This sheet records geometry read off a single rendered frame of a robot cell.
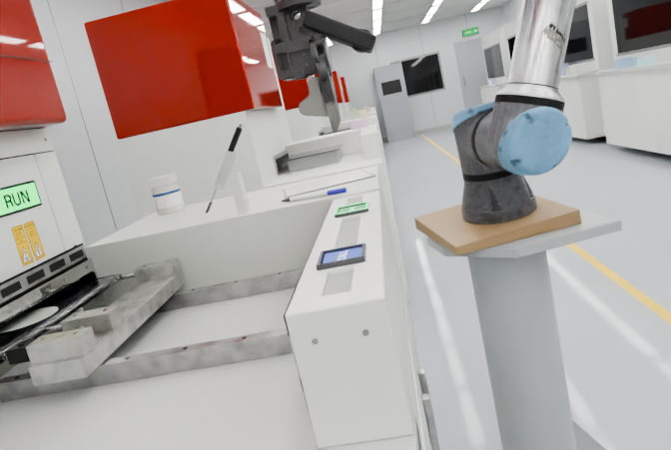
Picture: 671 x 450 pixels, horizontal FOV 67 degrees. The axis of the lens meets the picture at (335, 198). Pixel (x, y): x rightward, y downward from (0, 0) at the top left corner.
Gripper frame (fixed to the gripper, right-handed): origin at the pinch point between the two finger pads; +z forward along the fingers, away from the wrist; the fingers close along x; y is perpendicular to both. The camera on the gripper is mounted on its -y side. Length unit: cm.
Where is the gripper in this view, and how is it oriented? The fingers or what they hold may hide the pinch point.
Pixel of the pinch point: (337, 123)
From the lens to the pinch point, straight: 83.5
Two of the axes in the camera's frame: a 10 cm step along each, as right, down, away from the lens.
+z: 2.1, 9.6, 1.7
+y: -9.7, 2.0, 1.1
